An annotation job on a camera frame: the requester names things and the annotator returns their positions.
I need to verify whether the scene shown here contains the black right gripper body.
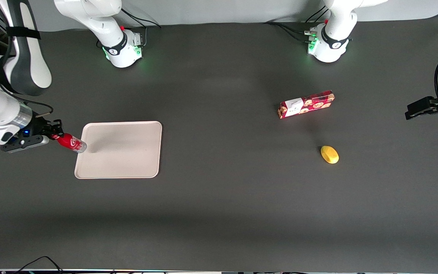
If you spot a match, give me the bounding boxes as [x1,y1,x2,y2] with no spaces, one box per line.
[18,116,55,138]

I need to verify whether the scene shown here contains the red coke bottle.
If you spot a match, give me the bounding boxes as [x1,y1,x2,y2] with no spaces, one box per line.
[53,133,87,154]

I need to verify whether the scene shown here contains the beige plastic tray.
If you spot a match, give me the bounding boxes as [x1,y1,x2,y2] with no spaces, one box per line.
[74,121,163,180]

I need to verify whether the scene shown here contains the yellow lemon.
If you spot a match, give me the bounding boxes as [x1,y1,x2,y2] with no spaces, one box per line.
[320,145,340,164]

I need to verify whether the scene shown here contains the red cookie box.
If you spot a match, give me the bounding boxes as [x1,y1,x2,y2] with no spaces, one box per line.
[278,90,336,119]

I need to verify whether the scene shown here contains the dark grey table mat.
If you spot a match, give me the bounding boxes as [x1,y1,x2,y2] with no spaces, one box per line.
[0,13,438,272]

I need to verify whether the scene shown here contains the black cable at table edge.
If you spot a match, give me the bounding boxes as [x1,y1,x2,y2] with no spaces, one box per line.
[14,256,64,274]

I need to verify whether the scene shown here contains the black cable at right arm base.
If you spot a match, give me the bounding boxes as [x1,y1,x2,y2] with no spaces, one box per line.
[120,8,162,47]

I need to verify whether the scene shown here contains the black cables at left arm base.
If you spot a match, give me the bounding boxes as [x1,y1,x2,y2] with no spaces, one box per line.
[263,6,328,44]

